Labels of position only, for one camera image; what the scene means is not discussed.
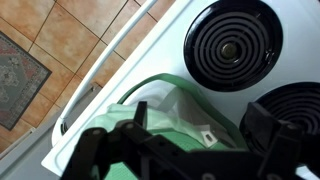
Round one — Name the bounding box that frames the white oven door handle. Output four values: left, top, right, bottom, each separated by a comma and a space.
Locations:
51, 0, 158, 146

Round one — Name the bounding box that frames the white bin with green lid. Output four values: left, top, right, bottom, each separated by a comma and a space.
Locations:
99, 72, 249, 180

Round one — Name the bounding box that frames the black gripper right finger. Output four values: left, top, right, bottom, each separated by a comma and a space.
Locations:
240, 102, 320, 176

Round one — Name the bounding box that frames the white electric stove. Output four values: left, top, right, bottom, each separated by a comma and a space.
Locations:
43, 0, 320, 180

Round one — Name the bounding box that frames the patterned floor rug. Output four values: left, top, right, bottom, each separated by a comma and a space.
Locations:
0, 32, 51, 130

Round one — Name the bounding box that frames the coil burner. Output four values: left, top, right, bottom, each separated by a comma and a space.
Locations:
240, 81, 320, 168
183, 0, 283, 92

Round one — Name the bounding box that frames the front right coil burner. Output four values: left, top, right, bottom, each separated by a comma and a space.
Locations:
183, 0, 283, 92

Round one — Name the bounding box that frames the light green bin liner bag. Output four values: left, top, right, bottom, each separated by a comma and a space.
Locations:
86, 82, 237, 151

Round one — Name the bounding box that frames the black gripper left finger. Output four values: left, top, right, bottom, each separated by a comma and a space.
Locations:
61, 101, 157, 180

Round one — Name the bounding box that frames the front left coil burner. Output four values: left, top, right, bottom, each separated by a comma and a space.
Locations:
240, 81, 320, 168

